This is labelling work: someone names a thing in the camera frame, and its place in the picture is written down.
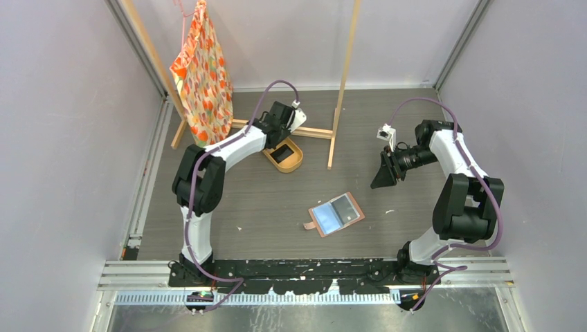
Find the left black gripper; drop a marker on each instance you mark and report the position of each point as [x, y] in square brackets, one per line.
[286, 132]

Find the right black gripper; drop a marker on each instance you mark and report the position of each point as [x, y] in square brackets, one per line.
[385, 176]

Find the orange oval tray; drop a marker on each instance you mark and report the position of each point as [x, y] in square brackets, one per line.
[286, 157]

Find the black credit card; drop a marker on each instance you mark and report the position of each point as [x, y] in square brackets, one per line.
[345, 209]

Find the brown leather card holder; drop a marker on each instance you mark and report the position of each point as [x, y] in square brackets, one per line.
[324, 219]

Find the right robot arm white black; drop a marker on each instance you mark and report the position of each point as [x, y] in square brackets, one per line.
[465, 211]

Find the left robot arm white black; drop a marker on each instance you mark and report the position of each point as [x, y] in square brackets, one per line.
[199, 181]

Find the orange floral fabric bag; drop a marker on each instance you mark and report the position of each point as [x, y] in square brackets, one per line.
[202, 80]

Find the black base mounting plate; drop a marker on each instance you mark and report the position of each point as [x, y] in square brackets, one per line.
[302, 276]

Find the pink clothes hanger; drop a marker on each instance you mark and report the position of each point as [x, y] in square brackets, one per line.
[186, 10]

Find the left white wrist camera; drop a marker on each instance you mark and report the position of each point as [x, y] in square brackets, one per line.
[298, 117]

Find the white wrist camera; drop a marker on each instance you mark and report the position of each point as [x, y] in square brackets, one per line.
[388, 134]
[298, 117]

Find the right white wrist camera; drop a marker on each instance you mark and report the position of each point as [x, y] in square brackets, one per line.
[388, 134]

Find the wooden clothes rack frame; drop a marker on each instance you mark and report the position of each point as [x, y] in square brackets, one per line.
[146, 47]

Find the aluminium rail frame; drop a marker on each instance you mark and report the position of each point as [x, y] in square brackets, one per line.
[146, 282]

